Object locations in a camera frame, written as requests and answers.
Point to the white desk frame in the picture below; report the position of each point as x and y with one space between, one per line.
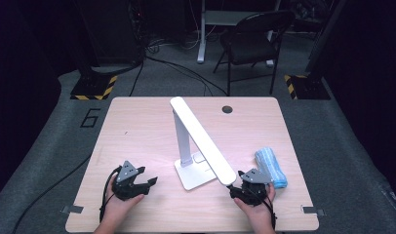
202 39

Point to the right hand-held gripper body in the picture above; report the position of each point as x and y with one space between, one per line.
256 177

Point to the person's right hand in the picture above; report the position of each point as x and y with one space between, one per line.
259 214

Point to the person's left hand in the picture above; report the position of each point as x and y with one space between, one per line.
116 209

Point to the black stand with striped base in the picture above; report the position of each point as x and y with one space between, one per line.
92 86
309 87

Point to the black folding chair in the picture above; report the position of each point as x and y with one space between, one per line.
251 48

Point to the white desk lamp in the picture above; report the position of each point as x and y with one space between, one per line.
202 139

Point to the grey tape piece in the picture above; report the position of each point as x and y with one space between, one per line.
313 210
72 209

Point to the dark equipment cabinet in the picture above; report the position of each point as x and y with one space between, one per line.
121 32

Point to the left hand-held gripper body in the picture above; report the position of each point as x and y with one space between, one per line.
126 172

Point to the blue striped cleaning cloth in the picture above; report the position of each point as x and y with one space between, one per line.
269 164

